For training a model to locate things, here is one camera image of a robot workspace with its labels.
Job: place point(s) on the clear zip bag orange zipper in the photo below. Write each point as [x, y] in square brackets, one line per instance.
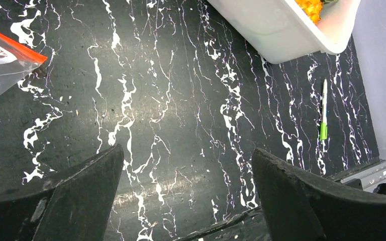
[16, 62]

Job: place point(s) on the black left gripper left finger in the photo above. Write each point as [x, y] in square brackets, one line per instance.
[73, 204]

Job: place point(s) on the white green pen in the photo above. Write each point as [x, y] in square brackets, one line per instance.
[323, 125]

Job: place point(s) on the orange marigold flower toy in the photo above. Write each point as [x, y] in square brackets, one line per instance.
[312, 9]

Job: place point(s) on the white plastic bin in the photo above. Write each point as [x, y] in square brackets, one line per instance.
[281, 31]

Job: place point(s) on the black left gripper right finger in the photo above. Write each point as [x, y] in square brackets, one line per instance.
[299, 205]

